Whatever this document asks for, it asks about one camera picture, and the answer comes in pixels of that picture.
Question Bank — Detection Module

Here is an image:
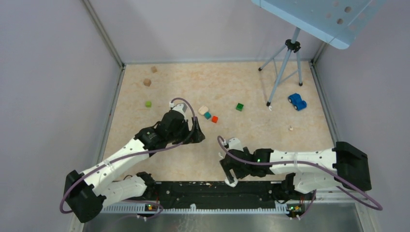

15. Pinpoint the light blue perforated panel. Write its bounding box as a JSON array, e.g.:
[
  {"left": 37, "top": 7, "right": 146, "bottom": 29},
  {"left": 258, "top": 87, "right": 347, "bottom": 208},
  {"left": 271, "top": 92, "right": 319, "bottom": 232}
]
[{"left": 252, "top": 0, "right": 386, "bottom": 50}]

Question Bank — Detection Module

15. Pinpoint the blue toy car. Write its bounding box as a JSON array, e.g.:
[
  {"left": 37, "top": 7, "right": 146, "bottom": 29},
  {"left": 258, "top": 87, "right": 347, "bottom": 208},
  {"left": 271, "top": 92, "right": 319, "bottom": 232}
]
[{"left": 288, "top": 93, "right": 307, "bottom": 111}]

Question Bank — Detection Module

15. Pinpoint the dark green toy brick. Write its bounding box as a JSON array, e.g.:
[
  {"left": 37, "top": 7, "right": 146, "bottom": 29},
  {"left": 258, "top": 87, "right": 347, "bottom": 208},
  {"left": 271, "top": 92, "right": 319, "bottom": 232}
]
[{"left": 236, "top": 103, "right": 244, "bottom": 112}]

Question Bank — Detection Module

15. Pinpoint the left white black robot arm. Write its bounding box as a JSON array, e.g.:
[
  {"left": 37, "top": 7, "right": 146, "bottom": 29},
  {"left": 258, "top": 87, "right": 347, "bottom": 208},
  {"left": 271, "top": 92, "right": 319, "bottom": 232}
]
[{"left": 62, "top": 108, "right": 205, "bottom": 223}]

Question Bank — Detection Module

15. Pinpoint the orange-red small cube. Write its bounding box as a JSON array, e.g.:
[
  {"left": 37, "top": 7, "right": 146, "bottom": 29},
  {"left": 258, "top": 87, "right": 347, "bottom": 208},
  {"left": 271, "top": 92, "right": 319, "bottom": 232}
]
[{"left": 211, "top": 116, "right": 218, "bottom": 123}]

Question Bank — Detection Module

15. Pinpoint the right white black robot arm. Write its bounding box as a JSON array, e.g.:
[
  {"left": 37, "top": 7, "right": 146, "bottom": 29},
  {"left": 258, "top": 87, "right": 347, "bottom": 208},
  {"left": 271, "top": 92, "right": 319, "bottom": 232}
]
[{"left": 217, "top": 136, "right": 372, "bottom": 199}]

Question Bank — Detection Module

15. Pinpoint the teal small cube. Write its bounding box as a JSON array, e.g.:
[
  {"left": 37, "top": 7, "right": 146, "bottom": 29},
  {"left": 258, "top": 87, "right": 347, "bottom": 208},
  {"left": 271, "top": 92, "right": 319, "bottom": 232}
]
[{"left": 204, "top": 112, "right": 212, "bottom": 120}]

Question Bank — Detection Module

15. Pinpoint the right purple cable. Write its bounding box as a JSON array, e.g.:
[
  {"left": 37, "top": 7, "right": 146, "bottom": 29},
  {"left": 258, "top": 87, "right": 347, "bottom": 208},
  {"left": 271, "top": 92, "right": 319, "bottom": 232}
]
[{"left": 217, "top": 135, "right": 383, "bottom": 211}]

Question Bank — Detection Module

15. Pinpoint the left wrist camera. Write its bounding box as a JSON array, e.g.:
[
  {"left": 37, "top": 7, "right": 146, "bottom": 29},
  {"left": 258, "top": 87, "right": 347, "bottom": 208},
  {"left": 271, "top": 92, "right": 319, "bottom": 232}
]
[{"left": 169, "top": 102, "right": 188, "bottom": 114}]

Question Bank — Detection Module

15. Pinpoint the near wooden cube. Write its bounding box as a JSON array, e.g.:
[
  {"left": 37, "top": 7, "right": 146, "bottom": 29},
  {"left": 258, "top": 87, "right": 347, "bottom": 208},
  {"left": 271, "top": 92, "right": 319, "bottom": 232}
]
[{"left": 143, "top": 78, "right": 152, "bottom": 87}]

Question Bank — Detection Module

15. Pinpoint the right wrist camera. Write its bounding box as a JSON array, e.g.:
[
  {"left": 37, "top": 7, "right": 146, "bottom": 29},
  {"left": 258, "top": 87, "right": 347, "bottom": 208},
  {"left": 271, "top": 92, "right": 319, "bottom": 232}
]
[{"left": 223, "top": 137, "right": 244, "bottom": 151}]

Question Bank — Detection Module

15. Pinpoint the white earbud charging case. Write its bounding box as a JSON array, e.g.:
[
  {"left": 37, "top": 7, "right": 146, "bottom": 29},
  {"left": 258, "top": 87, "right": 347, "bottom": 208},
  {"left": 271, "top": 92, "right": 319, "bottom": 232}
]
[{"left": 224, "top": 178, "right": 238, "bottom": 188}]

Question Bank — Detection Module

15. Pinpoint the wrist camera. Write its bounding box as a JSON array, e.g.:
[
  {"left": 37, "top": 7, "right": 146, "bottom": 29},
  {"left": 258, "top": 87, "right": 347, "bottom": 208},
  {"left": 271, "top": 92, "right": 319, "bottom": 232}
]
[
  {"left": 223, "top": 137, "right": 244, "bottom": 151},
  {"left": 169, "top": 102, "right": 188, "bottom": 114}
]

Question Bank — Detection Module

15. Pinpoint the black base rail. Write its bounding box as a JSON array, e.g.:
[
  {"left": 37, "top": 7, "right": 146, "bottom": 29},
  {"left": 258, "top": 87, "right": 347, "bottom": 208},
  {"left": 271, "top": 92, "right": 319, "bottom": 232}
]
[{"left": 137, "top": 181, "right": 316, "bottom": 212}]

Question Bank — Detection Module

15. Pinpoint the light green small cube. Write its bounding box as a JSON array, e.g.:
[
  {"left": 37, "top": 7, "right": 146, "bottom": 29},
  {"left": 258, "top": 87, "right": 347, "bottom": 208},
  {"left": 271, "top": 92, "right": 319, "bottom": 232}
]
[{"left": 145, "top": 101, "right": 152, "bottom": 108}]

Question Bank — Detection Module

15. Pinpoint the grey tripod stand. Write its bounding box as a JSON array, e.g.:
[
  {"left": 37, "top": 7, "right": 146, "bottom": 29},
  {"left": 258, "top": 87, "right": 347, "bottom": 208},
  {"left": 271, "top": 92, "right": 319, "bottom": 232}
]
[{"left": 258, "top": 27, "right": 303, "bottom": 111}]

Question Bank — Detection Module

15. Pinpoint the beige rounded block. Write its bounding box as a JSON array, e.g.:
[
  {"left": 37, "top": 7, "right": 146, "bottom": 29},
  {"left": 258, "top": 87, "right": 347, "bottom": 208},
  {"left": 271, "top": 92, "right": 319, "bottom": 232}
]
[{"left": 198, "top": 105, "right": 209, "bottom": 116}]

